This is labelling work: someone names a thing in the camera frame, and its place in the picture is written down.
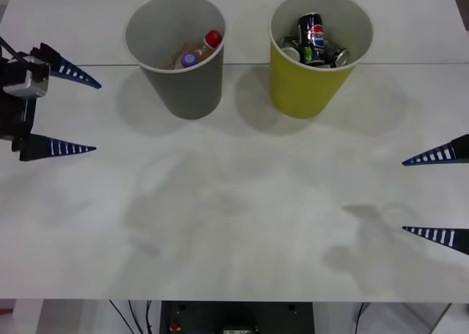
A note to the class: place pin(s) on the red-capped amber bottle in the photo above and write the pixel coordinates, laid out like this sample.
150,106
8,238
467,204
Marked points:
205,47

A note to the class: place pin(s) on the purple-capped bottle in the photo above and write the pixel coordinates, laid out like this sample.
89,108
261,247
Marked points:
188,60

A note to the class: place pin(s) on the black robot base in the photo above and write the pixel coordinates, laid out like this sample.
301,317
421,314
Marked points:
238,317

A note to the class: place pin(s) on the grey plastic bin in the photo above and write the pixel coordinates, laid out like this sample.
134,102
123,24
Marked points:
190,92

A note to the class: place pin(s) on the yellow-green plastic bin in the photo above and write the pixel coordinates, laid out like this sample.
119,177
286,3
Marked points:
304,92

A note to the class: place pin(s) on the black drink can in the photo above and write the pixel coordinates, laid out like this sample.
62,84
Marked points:
337,53
291,49

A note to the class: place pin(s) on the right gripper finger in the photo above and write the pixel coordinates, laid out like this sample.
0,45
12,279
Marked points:
445,152
445,236

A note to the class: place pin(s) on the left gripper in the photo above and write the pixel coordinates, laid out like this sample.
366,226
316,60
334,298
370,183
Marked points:
22,118

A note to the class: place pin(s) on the black can red-blue emblem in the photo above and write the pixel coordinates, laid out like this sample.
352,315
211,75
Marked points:
311,37

